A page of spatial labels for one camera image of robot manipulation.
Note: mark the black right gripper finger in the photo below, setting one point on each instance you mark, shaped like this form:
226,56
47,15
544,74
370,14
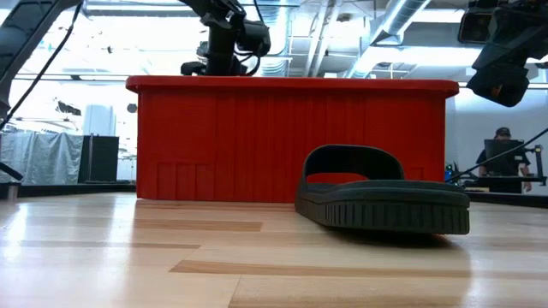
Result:
484,83
514,87

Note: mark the dark grey rubber slide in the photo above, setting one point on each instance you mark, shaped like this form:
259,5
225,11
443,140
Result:
385,209

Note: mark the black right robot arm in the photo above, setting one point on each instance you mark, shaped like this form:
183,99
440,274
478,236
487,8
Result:
531,8

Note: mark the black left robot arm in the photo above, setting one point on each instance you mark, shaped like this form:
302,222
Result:
25,30

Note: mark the red plastic bin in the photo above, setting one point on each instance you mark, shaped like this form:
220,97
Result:
257,137

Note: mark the long ceiling light bar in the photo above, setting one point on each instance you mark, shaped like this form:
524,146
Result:
539,85
98,77

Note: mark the person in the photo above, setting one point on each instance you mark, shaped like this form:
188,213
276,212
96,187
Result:
503,132

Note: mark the black monitor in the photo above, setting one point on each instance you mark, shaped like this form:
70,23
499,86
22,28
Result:
505,149

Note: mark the black monitor stand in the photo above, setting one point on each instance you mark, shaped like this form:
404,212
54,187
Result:
538,162

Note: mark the black desk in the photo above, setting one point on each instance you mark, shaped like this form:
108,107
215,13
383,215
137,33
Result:
496,183

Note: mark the blue box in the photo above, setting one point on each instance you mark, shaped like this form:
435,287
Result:
449,175

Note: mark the small round black device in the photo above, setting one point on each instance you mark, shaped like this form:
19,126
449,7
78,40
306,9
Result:
132,108

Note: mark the white column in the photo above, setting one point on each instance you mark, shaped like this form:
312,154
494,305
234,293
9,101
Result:
99,122

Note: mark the black cabinet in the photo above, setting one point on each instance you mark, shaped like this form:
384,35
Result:
98,158

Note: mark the grey hanging cloth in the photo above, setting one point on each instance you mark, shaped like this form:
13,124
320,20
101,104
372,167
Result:
43,156

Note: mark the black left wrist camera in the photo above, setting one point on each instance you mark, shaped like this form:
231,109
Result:
192,68

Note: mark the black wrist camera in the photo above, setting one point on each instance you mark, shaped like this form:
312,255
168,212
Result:
475,25
192,68

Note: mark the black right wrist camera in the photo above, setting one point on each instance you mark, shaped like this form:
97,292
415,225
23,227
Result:
475,25

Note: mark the corrugated silver duct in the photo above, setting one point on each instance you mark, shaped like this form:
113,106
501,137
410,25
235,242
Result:
278,43

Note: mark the rectangular grey duct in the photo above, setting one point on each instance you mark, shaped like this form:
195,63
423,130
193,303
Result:
432,34

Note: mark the large round silver duct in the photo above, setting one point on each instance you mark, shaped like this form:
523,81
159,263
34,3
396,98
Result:
398,17

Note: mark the black table edge rail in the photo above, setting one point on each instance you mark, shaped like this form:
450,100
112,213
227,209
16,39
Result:
514,200
77,190

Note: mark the black wall-mounted device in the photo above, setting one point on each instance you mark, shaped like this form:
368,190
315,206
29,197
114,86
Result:
68,109

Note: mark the silver post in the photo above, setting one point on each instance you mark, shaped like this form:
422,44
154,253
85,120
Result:
13,191

